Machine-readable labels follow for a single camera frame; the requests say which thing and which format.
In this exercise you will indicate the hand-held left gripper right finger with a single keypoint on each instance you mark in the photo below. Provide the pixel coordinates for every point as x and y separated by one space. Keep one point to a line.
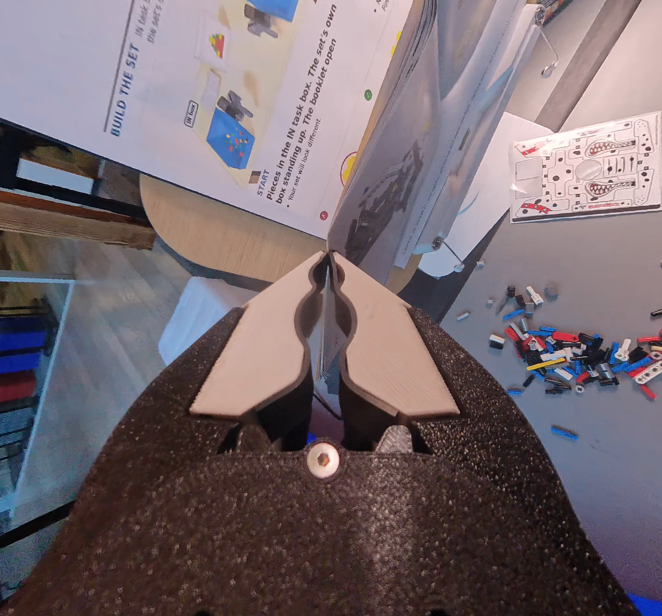
398 363

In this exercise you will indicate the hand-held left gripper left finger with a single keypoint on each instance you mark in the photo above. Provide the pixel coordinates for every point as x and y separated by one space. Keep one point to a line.
253 363

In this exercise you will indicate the instruction booklet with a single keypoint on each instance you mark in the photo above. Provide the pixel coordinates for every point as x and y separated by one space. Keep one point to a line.
434 130

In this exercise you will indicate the printed task sheet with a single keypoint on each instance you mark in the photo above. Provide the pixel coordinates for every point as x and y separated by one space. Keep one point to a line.
155 48

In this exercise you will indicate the white plastic storage box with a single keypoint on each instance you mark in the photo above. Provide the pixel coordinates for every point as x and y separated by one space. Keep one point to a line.
202 316

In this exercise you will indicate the book stand with white base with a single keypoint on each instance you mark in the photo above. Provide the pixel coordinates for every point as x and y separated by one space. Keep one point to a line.
228 234

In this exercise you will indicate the blue brick pin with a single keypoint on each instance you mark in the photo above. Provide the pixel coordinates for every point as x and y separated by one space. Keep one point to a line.
564 432

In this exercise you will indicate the pile of small brick pieces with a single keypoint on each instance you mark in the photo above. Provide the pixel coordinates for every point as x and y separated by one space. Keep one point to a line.
579 352

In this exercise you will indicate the shelf with coloured bins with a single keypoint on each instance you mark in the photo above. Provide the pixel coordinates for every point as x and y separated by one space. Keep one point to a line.
26 368

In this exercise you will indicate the wooden table with black legs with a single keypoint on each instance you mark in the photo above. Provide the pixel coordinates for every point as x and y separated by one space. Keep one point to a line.
62 218

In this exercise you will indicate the sticker sheet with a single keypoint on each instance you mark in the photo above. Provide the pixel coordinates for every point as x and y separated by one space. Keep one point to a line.
590 166

